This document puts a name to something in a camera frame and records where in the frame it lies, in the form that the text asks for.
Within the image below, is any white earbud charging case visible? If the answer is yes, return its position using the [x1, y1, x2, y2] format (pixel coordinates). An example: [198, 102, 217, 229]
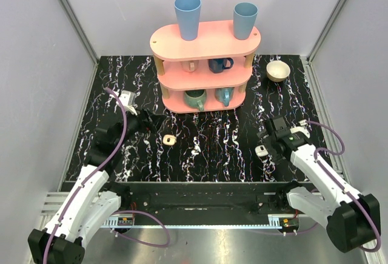
[255, 145, 269, 158]

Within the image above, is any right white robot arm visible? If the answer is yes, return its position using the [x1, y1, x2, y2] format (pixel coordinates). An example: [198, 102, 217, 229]
[256, 117, 381, 252]

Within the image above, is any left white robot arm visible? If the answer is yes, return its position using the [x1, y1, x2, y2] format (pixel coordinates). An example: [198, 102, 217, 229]
[27, 108, 166, 263]

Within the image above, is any green ceramic mug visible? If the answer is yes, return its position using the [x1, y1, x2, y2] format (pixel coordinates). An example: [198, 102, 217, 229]
[184, 89, 207, 111]

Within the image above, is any beige mug on shelf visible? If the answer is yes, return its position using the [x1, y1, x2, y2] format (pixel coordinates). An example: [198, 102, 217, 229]
[181, 60, 199, 73]

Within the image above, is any light blue butterfly mug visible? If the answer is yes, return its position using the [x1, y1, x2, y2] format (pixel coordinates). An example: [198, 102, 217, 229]
[215, 87, 234, 107]

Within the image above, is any cream ceramic bowl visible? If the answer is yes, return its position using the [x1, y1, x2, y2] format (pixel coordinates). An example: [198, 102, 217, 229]
[266, 61, 290, 83]

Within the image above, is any pink three-tier wooden shelf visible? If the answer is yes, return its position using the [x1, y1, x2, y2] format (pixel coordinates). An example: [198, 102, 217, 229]
[150, 20, 261, 113]

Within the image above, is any dark blue faceted mug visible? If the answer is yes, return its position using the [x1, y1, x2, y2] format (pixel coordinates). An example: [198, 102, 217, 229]
[208, 58, 234, 73]

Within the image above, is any left blue plastic cup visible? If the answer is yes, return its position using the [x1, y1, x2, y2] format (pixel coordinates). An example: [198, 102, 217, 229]
[174, 0, 201, 41]

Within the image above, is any blue plastic cup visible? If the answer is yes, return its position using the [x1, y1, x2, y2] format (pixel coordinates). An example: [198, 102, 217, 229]
[174, 0, 201, 41]
[233, 2, 258, 40]

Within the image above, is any right blue plastic cup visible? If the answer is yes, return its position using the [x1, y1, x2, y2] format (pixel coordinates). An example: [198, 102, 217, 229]
[233, 2, 258, 40]

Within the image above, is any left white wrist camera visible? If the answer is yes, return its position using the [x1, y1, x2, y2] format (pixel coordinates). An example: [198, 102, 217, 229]
[116, 90, 138, 116]

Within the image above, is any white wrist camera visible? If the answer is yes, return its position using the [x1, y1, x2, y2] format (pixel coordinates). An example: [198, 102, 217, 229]
[116, 90, 138, 116]
[290, 120, 310, 138]

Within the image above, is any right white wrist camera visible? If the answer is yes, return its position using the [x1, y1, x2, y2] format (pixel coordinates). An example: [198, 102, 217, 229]
[290, 120, 310, 138]

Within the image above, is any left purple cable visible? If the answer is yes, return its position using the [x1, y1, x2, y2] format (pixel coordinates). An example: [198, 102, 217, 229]
[42, 87, 171, 264]

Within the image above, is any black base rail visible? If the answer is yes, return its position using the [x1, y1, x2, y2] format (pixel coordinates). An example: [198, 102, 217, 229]
[101, 181, 316, 214]

